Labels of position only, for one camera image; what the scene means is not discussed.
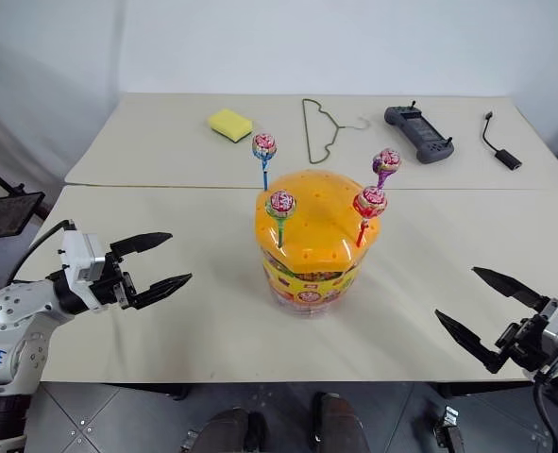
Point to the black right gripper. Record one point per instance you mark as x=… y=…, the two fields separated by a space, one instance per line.
x=524 y=342

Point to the lollipop with purple stick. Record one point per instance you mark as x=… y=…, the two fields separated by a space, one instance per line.
x=387 y=162

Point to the dark brown rounded shape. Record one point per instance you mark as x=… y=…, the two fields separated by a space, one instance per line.
x=229 y=431
x=339 y=422

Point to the yellow sponge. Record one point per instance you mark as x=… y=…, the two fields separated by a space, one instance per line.
x=229 y=123

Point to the black clamp under table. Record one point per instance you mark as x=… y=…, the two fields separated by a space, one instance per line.
x=451 y=427

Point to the lollipop with blue stick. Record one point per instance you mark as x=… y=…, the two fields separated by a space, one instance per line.
x=265 y=146

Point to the lollipop with green stick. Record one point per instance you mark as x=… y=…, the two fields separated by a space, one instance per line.
x=281 y=204

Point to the lollipop jar with orange lid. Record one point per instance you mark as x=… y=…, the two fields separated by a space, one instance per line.
x=314 y=236

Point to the grey handheld remote controller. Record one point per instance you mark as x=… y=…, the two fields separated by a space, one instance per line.
x=417 y=132

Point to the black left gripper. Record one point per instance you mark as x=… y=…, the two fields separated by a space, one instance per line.
x=109 y=289

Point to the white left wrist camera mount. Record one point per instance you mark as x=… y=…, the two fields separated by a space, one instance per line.
x=86 y=257

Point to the lollipop with red stick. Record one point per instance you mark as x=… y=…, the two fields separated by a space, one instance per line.
x=369 y=202

